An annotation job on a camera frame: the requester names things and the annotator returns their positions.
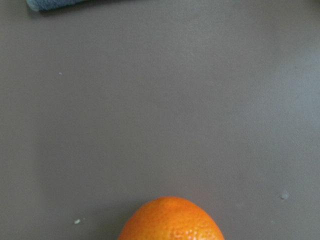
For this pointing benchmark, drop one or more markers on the orange mandarin fruit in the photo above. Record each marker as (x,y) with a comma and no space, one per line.
(170,218)

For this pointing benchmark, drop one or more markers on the grey folded cloth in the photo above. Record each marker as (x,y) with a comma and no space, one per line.
(42,6)

